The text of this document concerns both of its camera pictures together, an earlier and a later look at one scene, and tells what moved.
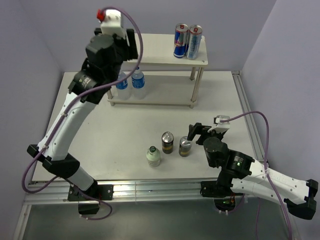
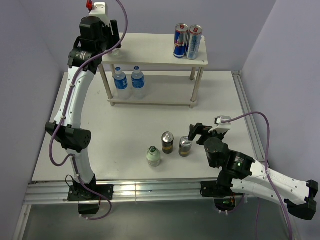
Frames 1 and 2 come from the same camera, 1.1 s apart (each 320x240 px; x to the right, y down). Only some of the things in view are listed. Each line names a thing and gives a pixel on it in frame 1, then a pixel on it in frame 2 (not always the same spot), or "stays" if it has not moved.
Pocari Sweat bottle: [139, 91] stays
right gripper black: [198, 128] stays
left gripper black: [131, 52] to [114, 38]
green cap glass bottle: [153, 156] stays
